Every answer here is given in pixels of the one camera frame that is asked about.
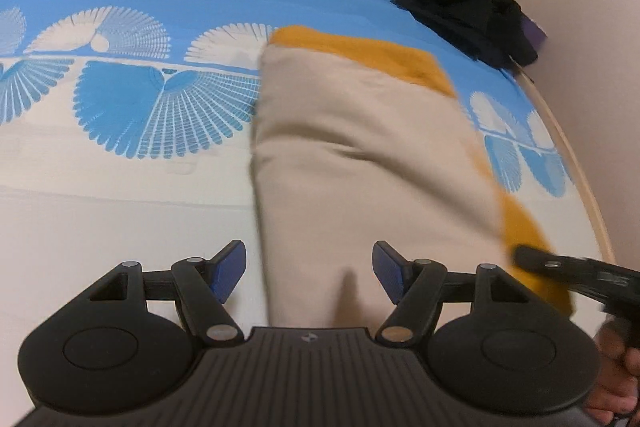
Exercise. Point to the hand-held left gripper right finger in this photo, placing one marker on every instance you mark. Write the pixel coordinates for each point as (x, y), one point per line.
(390, 274)

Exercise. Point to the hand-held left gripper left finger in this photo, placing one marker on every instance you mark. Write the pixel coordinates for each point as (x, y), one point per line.
(228, 273)

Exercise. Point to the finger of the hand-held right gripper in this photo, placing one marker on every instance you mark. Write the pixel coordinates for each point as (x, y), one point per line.
(550, 264)

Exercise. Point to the beige and mustard hooded jacket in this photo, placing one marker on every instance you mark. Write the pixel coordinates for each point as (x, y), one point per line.
(370, 167)

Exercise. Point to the person's right hand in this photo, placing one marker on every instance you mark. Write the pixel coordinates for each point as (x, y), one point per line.
(612, 372)

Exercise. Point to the blue white printed bed sheet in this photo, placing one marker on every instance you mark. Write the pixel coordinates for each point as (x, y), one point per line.
(125, 132)

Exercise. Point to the purple item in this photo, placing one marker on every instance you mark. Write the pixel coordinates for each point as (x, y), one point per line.
(532, 32)

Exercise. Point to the black garment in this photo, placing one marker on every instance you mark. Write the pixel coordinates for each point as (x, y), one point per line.
(460, 12)

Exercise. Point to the wooden bed frame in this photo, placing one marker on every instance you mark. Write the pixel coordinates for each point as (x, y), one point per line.
(575, 157)

